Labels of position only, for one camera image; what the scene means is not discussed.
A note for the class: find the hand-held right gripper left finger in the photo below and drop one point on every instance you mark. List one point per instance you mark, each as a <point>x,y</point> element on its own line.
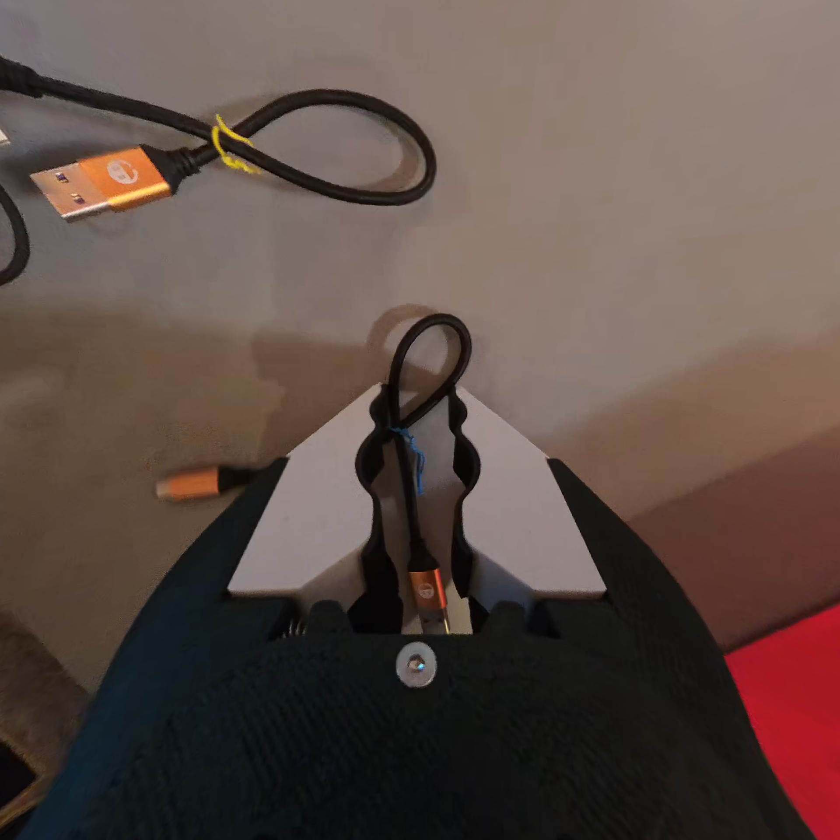
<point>302,525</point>

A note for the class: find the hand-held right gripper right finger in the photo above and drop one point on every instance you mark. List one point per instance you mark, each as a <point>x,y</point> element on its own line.
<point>531,525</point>

